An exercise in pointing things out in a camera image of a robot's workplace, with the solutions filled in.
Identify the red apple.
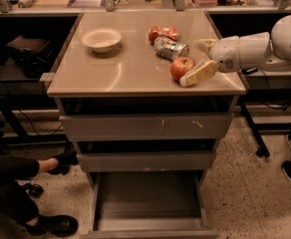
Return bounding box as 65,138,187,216
170,57,194,82

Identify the black trouser leg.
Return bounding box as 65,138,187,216
0,155,39,223

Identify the chair caster wheel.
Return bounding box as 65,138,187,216
23,183,44,198

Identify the white bowl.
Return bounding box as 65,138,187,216
82,28,122,54

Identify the black shoe near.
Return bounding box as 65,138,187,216
24,215,79,237

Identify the black shoe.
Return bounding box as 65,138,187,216
24,215,79,237
49,149,78,175

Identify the crushed silver soda can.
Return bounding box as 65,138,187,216
153,37,189,61

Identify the top grey drawer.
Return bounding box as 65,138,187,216
60,113,233,141

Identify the crushed red soda can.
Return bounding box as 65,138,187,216
148,25,181,44

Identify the middle grey drawer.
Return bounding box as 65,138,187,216
77,150,216,172

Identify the open bottom grey drawer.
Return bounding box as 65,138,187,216
80,171,218,239

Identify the black desk leg right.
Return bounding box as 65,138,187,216
240,103,270,157

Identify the black box on shelf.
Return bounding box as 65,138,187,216
6,36,52,79

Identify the black shoe far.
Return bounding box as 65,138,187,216
49,149,78,175

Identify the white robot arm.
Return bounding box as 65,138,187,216
179,15,291,87

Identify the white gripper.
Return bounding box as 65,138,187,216
179,36,240,88

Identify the black power adapter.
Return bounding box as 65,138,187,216
242,67,258,76

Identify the grey drawer cabinet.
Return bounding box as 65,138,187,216
46,10,248,239

